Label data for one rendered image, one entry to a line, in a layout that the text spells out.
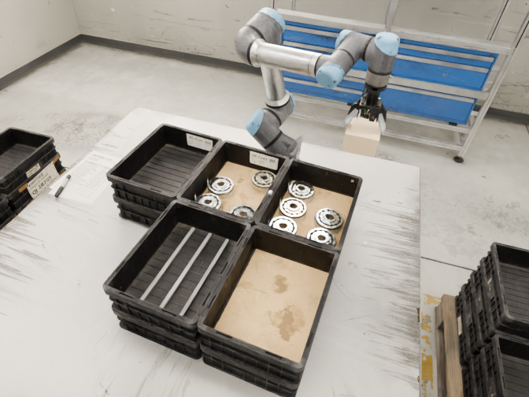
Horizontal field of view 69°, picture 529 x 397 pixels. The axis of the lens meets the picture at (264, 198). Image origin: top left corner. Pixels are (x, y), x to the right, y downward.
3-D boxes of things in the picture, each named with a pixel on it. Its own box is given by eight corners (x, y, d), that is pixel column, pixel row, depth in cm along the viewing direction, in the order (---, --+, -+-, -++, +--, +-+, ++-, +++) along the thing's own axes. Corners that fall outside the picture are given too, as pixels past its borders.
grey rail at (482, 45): (273, 14, 292) (274, 7, 289) (512, 50, 262) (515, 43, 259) (270, 18, 285) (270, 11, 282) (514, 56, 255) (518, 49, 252)
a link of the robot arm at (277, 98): (261, 124, 186) (235, 22, 140) (279, 103, 191) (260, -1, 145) (281, 132, 181) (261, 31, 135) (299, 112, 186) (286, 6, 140)
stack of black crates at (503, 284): (453, 295, 204) (491, 240, 173) (513, 311, 199) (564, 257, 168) (458, 367, 176) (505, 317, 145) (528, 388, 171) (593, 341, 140)
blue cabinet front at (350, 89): (277, 88, 325) (282, 19, 287) (362, 104, 312) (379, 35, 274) (276, 90, 323) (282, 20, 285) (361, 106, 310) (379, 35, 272)
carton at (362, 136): (346, 128, 152) (350, 111, 147) (377, 134, 150) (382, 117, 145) (341, 150, 141) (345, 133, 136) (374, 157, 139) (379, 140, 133)
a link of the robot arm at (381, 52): (380, 27, 120) (405, 35, 117) (371, 62, 128) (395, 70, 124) (369, 35, 115) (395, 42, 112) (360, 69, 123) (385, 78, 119)
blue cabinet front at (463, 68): (371, 106, 311) (391, 36, 272) (465, 124, 298) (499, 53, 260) (371, 108, 309) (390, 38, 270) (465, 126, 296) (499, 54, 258)
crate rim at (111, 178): (163, 127, 171) (162, 122, 169) (223, 143, 164) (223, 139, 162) (105, 179, 143) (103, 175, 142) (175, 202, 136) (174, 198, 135)
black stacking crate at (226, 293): (252, 246, 136) (253, 225, 128) (333, 275, 129) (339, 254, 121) (198, 346, 109) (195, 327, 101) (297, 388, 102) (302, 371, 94)
